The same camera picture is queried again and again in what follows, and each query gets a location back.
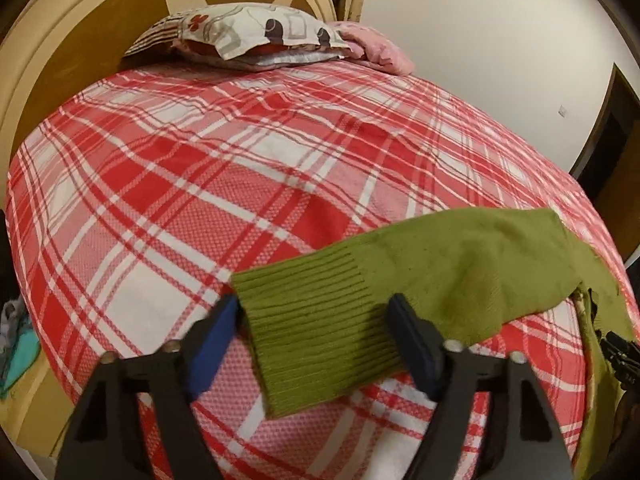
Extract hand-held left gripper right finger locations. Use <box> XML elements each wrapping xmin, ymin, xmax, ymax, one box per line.
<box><xmin>387</xmin><ymin>293</ymin><xmax>575</xmax><ymax>480</ymax></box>

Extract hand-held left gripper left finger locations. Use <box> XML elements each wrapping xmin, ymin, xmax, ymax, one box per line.
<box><xmin>54</xmin><ymin>294</ymin><xmax>241</xmax><ymax>480</ymax></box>

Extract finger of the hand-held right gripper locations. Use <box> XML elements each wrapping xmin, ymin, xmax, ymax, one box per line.
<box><xmin>602</xmin><ymin>330</ymin><xmax>640</xmax><ymax>392</ymax></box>

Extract green orange white knit sweater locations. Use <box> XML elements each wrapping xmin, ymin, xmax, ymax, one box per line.
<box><xmin>231</xmin><ymin>207</ymin><xmax>627</xmax><ymax>480</ymax></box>

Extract brown wooden door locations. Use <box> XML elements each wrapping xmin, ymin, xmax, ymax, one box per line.
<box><xmin>597</xmin><ymin>160</ymin><xmax>640</xmax><ymax>263</ymax></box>

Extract red white plaid bed sheet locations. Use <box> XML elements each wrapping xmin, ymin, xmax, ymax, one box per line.
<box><xmin>2</xmin><ymin>57</ymin><xmax>632</xmax><ymax>480</ymax></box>

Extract teal cloth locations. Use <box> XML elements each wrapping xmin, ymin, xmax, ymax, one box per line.
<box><xmin>0</xmin><ymin>330</ymin><xmax>42</xmax><ymax>402</ymax></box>

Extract white grey cloth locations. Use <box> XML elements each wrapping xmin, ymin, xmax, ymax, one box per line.
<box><xmin>0</xmin><ymin>299</ymin><xmax>27</xmax><ymax>353</ymax></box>

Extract pink pillow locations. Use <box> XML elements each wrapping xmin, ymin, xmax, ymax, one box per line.
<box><xmin>337</xmin><ymin>21</ymin><xmax>416</xmax><ymax>77</ymax></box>

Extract white patterned pillow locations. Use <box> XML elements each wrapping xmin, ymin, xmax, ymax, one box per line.
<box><xmin>122</xmin><ymin>2</ymin><xmax>363</xmax><ymax>72</ymax></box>

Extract brown door frame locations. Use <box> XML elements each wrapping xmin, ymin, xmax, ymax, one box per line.
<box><xmin>570</xmin><ymin>62</ymin><xmax>640</xmax><ymax>196</ymax></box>

